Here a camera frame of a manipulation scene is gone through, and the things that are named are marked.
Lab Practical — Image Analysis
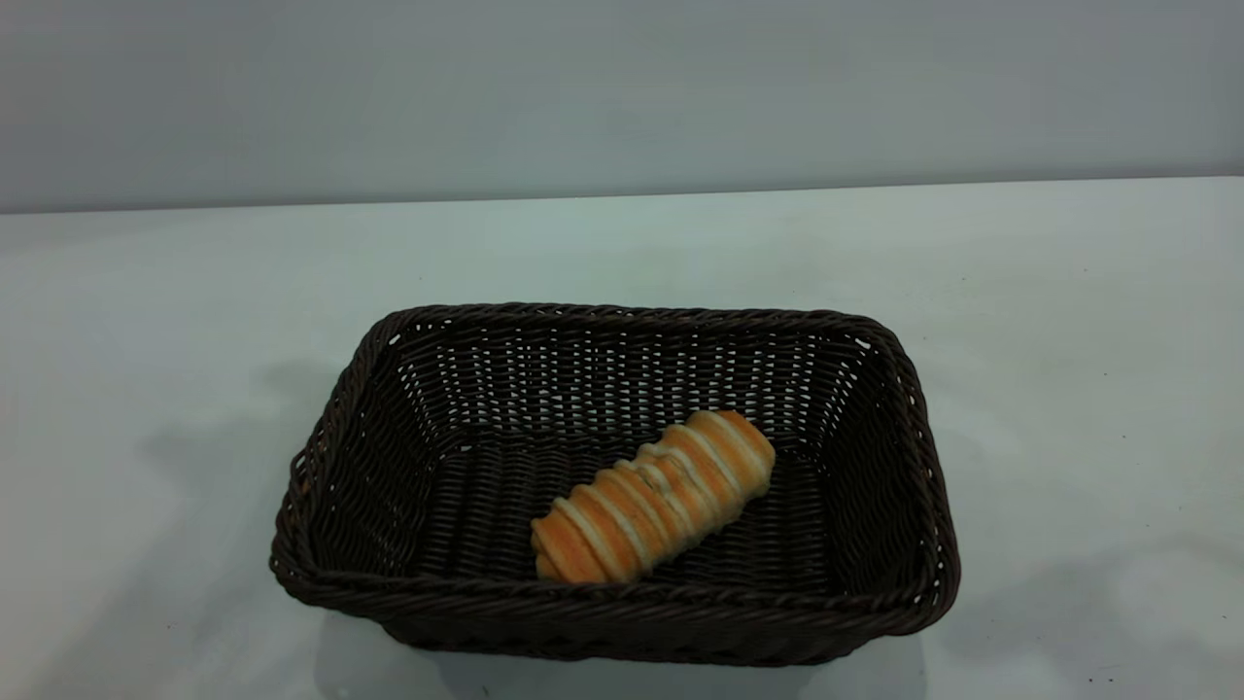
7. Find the striped orange bread roll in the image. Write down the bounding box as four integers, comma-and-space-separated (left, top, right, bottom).
531, 409, 777, 585

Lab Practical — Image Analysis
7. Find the black woven wicker basket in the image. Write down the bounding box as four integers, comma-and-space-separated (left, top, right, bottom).
270, 302, 961, 668

